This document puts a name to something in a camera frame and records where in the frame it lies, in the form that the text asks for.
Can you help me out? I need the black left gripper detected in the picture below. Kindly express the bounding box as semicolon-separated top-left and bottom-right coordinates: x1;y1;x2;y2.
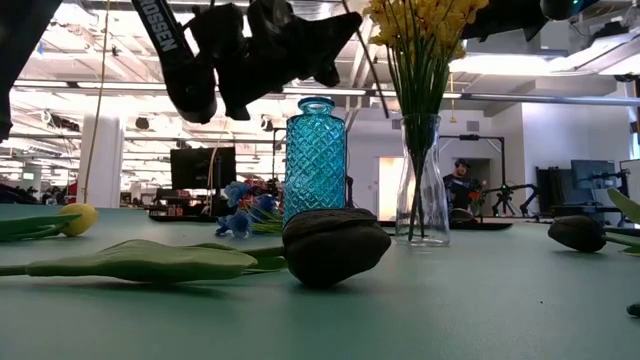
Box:
187;0;364;122

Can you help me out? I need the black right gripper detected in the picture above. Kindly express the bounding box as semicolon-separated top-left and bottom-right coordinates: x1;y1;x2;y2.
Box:
459;0;550;43

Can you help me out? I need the yellow artificial flower bunch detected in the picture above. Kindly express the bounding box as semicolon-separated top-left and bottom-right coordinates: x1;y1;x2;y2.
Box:
362;0;490;241

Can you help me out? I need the clear glass vase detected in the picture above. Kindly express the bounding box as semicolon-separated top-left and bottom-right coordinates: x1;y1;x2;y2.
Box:
393;112;452;248

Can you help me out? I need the blue artificial flower bunch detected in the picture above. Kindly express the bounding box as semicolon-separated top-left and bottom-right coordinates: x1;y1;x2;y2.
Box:
214;179;286;240

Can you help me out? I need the blue textured glass vase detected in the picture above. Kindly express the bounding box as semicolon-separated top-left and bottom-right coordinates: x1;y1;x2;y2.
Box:
282;96;348;227

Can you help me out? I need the overhead light bar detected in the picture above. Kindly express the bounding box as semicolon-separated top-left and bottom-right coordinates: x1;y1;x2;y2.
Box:
0;78;640;108

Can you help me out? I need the black monitor back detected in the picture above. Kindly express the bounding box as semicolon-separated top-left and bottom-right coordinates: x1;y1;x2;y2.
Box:
169;145;238;191

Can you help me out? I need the person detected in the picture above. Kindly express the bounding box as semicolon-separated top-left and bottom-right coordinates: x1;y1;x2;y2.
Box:
442;157;485;224

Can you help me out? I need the background black desk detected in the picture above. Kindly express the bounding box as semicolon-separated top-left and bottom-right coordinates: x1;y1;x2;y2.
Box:
547;202;634;224

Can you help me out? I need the white room pillar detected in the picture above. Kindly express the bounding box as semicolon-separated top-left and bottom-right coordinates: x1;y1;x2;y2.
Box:
76;113;125;209

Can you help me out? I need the teal table mat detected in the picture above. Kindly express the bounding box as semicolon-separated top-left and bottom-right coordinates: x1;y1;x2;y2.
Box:
0;202;640;360

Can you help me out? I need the black metal frame stand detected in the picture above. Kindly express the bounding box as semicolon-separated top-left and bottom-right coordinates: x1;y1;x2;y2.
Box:
433;133;507;221

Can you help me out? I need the thin yellow cable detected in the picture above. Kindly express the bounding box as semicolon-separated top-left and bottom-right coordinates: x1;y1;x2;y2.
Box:
207;117;229;214

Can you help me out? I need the black wall panel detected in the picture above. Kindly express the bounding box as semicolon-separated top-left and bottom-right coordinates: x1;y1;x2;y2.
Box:
535;166;572;207

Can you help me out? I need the thick yellow cable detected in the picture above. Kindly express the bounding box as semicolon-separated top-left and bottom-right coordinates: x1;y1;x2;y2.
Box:
81;0;112;205

